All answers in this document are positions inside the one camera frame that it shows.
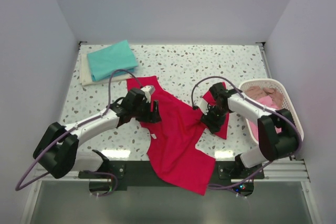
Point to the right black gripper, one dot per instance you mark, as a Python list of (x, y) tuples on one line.
[(213, 125)]

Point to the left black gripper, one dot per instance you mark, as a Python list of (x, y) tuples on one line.
[(150, 117)]

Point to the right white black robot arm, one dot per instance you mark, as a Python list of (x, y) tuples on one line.
[(278, 136)]

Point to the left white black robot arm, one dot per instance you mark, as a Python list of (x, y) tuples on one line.
[(58, 153)]

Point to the beige t shirt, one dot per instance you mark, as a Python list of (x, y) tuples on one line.
[(256, 93)]

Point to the pink t shirt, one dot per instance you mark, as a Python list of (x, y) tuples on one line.
[(267, 100)]

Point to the white plastic laundry basket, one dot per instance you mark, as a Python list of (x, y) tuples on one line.
[(286, 104)]

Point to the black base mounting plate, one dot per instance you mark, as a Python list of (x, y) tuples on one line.
[(104, 181)]

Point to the folded teal t shirt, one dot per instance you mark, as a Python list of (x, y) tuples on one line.
[(104, 62)]

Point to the folded cream t shirt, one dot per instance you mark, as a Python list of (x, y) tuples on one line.
[(85, 78)]

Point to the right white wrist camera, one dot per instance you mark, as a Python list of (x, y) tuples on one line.
[(202, 105)]

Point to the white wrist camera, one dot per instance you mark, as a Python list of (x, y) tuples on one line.
[(148, 91), (202, 105)]

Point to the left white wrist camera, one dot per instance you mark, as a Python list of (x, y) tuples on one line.
[(148, 91)]

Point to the aluminium frame rail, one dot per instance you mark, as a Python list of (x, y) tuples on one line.
[(278, 171)]

